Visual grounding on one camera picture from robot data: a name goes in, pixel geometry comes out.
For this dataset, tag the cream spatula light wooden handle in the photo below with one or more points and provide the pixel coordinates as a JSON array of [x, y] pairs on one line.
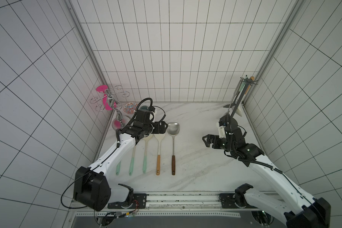
[[249, 82]]

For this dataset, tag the patterned small bowl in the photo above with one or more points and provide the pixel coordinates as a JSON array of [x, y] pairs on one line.
[[130, 108]]

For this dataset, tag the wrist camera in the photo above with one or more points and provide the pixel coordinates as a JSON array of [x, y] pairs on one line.
[[153, 113], [222, 132]]

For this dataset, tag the cream slotted turner green handle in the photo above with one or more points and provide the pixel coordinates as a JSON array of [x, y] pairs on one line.
[[146, 139]]

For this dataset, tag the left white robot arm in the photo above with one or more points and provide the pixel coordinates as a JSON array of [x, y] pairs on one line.
[[93, 186]]

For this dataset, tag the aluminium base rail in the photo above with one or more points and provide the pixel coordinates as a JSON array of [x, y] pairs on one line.
[[174, 210]]

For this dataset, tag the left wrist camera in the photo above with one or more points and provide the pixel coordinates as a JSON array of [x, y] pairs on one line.
[[153, 113]]

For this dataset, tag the dark grey utensil rack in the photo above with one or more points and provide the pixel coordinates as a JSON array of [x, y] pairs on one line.
[[227, 117]]

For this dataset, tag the pink cup on stand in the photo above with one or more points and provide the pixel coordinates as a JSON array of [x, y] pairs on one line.
[[108, 102]]

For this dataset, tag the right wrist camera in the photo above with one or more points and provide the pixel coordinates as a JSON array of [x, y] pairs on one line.
[[222, 132]]

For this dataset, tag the chrome cup tree stand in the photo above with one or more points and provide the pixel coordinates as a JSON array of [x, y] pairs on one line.
[[118, 122]]

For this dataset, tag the cream utensil dark wooden handle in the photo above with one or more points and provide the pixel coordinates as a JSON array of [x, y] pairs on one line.
[[173, 130]]

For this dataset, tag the dark grey hanging spatula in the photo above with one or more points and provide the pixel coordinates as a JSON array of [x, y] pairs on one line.
[[235, 95]]

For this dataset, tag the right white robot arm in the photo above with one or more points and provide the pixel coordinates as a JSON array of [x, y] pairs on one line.
[[297, 209]]

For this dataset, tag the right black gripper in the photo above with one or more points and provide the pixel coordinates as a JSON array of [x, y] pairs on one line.
[[215, 141]]

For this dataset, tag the cream spatula green handle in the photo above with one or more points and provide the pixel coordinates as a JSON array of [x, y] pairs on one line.
[[131, 168]]

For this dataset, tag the grey spatula green handle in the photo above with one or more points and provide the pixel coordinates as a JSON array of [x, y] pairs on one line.
[[118, 168]]

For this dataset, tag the teal ceramic cup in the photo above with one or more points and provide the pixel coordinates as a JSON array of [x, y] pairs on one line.
[[144, 107]]

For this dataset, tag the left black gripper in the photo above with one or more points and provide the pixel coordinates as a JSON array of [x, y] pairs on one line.
[[163, 129]]

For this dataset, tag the cream spoon wooden handle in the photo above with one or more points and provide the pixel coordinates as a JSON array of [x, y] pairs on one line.
[[159, 138]]

